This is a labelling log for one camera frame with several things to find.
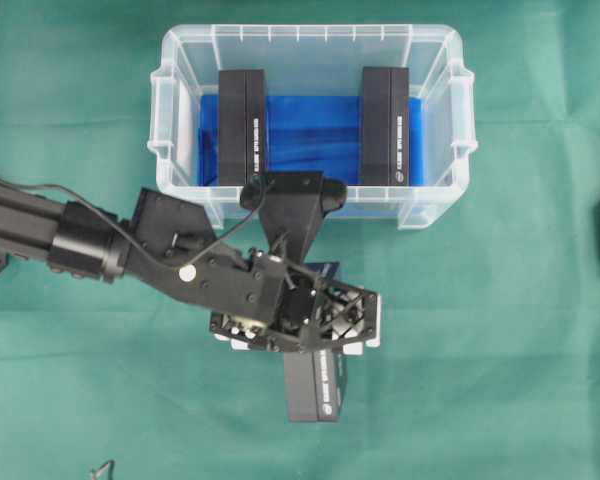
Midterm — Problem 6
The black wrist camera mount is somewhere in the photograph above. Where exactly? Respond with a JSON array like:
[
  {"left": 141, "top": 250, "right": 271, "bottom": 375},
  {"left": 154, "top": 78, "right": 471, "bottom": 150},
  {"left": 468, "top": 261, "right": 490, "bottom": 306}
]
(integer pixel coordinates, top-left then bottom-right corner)
[{"left": 240, "top": 171, "right": 347, "bottom": 264}]

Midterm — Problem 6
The green table cloth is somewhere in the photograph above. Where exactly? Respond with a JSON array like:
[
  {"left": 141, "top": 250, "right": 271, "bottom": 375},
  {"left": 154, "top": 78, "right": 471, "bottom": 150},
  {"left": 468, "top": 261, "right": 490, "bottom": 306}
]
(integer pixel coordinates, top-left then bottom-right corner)
[{"left": 0, "top": 1, "right": 600, "bottom": 479}]

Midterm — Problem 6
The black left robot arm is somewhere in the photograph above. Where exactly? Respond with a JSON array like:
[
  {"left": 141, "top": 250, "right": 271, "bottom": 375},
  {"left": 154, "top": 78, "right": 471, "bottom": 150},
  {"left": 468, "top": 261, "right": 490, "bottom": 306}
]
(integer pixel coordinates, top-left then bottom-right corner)
[{"left": 0, "top": 172, "right": 381, "bottom": 355}]

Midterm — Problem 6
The blue liner sheet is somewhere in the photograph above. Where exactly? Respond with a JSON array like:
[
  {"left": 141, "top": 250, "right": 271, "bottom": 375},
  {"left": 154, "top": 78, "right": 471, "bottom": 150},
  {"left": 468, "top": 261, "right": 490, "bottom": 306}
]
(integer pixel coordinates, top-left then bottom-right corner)
[{"left": 197, "top": 95, "right": 426, "bottom": 187}]

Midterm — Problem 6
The clear plastic storage case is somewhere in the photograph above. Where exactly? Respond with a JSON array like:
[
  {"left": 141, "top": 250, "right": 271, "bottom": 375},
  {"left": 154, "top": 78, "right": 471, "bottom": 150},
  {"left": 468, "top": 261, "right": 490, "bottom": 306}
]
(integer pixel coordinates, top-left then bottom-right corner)
[{"left": 147, "top": 24, "right": 478, "bottom": 229}]

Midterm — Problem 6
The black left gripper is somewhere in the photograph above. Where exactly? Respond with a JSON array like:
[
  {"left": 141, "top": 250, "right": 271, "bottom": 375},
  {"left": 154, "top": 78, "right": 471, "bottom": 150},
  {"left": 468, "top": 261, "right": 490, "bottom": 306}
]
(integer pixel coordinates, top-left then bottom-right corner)
[{"left": 129, "top": 250, "right": 382, "bottom": 356}]

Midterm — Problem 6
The black realsense box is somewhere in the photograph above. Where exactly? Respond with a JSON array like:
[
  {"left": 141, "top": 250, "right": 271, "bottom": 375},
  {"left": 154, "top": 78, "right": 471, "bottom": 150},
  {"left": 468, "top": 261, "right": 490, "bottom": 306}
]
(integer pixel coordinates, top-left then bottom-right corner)
[
  {"left": 359, "top": 66, "right": 410, "bottom": 187},
  {"left": 283, "top": 348, "right": 347, "bottom": 423},
  {"left": 218, "top": 69, "right": 268, "bottom": 186}
]

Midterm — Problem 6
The small metal wire piece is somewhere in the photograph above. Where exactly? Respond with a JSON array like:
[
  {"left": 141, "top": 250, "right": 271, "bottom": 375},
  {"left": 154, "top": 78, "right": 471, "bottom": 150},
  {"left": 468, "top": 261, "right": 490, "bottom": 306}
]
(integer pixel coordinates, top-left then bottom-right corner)
[{"left": 88, "top": 445, "right": 116, "bottom": 469}]

